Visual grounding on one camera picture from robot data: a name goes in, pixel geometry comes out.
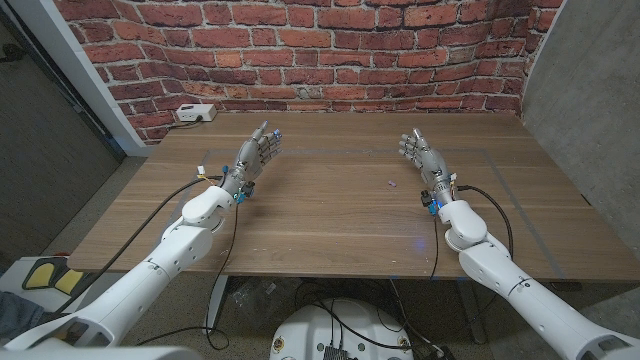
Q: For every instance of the white table leg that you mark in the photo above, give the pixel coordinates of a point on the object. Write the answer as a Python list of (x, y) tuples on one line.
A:
[(215, 305)]

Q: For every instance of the dark grey table leg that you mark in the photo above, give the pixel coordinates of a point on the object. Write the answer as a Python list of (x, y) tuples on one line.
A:
[(472, 310)]

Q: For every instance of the blue grey fabric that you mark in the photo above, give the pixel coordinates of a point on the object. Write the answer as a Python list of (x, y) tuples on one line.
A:
[(17, 315)]

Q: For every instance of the white door frame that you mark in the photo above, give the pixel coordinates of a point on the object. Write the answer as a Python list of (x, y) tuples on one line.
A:
[(75, 65)]

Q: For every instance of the black blue wrist camera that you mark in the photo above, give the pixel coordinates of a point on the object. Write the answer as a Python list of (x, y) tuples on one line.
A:
[(245, 192), (430, 201)]

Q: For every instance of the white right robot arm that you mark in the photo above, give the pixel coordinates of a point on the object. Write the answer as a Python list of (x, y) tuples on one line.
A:
[(525, 295)]

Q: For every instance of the white power strip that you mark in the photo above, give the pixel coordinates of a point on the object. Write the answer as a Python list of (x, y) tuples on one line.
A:
[(195, 112)]

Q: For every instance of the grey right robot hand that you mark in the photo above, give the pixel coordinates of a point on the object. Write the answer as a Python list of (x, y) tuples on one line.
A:
[(432, 162)]

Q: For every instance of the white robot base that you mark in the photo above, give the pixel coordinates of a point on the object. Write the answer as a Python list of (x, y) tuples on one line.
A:
[(310, 330)]

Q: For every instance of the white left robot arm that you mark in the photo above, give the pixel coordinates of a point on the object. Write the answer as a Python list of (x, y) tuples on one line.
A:
[(175, 250)]

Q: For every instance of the printed red brick backdrop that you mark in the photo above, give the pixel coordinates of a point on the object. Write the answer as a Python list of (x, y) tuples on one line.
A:
[(325, 50)]

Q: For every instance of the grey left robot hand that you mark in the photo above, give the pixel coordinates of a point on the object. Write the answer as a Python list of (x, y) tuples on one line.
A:
[(252, 155)]

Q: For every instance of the yellow and black pad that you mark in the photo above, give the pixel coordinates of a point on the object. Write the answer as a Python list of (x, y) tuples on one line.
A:
[(40, 275)]

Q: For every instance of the black blue left wrist camera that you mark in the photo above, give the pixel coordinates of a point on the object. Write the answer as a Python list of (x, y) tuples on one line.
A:
[(245, 192)]

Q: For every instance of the clear plastic bag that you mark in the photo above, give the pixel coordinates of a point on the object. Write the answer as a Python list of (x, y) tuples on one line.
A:
[(260, 297)]

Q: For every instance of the black blue right wrist camera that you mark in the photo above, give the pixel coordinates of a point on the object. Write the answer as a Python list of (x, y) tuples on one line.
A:
[(430, 201)]

